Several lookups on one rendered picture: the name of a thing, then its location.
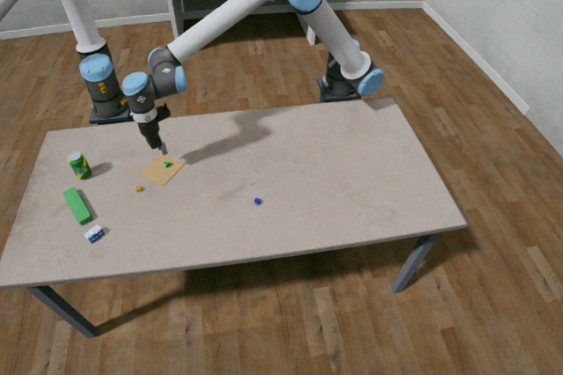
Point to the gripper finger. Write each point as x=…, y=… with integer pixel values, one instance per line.
x=163, y=149

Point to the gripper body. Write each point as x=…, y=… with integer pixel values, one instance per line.
x=149, y=135

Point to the blue die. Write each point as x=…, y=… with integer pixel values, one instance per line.
x=258, y=201

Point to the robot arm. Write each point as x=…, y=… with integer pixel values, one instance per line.
x=72, y=1
x=211, y=31

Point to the tan mat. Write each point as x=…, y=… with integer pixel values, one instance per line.
x=156, y=174

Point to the green drink can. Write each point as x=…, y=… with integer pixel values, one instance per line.
x=80, y=167

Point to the green block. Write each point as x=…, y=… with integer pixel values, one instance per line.
x=78, y=206

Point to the beige table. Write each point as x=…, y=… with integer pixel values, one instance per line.
x=220, y=238

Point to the blue and white box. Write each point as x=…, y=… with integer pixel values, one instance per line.
x=94, y=234

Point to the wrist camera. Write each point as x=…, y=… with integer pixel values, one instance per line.
x=163, y=112

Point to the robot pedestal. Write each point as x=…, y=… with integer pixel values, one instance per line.
x=110, y=119
x=338, y=97

